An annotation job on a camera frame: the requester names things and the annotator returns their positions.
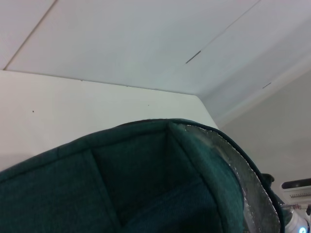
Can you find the white device with blue light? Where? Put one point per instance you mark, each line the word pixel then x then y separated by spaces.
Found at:
pixel 297 222

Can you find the dark green insulated lunch bag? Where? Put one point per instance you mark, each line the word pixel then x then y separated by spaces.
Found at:
pixel 145 182

